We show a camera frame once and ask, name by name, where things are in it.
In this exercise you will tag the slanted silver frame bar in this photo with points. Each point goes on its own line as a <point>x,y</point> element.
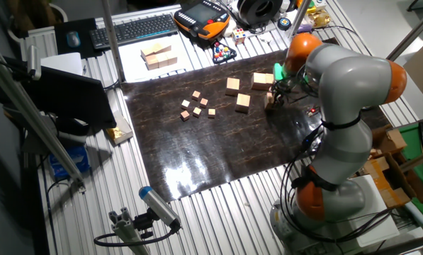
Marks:
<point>413,32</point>
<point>418,159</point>

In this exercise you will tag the black camera clamp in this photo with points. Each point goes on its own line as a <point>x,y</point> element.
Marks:
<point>144,223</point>

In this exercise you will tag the gold shiny objects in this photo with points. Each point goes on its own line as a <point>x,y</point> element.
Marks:
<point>319,18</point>

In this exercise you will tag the wooden blocks on paper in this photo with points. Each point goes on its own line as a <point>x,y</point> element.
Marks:
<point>133,67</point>

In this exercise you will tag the large wooden cube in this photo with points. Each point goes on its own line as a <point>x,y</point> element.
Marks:
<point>270,79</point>
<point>268,101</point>
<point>242,102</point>
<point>259,81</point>
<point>232,86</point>

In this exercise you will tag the silver aluminium post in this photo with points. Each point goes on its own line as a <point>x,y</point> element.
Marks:
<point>299,17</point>
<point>112,39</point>

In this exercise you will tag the grey camera blue tip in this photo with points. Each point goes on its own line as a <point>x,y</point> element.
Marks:
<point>158,205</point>

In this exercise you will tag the grey computer mouse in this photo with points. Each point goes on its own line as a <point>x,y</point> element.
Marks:
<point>73,39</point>

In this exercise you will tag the small cardboard box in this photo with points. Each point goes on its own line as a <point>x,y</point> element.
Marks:
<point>393,140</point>

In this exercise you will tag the green mini pool table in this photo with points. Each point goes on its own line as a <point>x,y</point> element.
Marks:
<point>414,145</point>

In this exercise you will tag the small module red light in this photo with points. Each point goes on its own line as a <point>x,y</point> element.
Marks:
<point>313,110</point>

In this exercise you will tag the white board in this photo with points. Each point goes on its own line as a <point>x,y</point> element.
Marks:
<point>374,219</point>

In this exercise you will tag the white egg-shaped object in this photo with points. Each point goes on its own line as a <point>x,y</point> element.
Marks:
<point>229,31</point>

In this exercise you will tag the white rimmed plant pot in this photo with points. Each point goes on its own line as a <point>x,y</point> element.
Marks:
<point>30,19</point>

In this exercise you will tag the black monitor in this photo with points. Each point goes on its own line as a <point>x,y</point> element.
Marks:
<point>69,95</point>

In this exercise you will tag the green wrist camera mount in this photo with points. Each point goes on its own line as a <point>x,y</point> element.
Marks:
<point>278,71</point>

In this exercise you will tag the black computer keyboard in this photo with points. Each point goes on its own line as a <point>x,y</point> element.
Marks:
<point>133,30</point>

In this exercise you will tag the Rubik's cube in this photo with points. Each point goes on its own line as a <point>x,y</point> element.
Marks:
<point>238,35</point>

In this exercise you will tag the small wooden cube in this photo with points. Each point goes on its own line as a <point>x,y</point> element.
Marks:
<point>204,102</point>
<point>211,113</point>
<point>196,95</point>
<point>185,115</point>
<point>197,112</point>
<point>185,104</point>

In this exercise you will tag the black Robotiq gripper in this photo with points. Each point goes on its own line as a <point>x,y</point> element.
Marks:
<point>283,91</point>

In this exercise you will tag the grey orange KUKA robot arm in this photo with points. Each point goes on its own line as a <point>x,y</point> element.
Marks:
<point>349,81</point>

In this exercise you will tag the short aluminium profile piece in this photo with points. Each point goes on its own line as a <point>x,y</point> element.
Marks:
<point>126,233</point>

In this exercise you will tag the black triangle rack coloured balls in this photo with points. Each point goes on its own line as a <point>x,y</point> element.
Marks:
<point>223,53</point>

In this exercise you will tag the black filament spool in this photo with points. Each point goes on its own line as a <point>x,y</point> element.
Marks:
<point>250,12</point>

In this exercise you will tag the small box gold foil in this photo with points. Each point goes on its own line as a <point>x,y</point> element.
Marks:
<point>120,132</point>

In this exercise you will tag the pale wooden block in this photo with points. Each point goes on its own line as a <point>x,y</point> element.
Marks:
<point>172,58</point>
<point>162,60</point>
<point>162,47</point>
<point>151,63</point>
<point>146,52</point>

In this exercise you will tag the white flat box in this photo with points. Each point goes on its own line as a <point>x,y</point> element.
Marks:
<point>64,62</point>

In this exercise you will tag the black plug blue light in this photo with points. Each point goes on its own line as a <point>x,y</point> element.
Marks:
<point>308,141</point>

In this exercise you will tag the black mouse pad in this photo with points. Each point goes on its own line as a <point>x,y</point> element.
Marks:
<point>60,49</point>

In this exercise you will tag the small round black puck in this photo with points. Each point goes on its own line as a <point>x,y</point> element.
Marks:
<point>284,23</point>

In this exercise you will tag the blue tissue pack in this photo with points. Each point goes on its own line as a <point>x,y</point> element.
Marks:
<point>71,163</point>

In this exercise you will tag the brown cardboard box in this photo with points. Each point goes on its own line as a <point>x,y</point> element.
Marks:
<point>388,177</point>

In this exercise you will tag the long aluminium profile bar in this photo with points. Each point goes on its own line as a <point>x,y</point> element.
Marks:
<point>30,117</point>

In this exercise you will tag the orange black teach pendant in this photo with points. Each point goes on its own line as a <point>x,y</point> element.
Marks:
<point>200,14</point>

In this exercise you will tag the dark marbled table mat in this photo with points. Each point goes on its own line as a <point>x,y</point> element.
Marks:
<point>197,148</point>

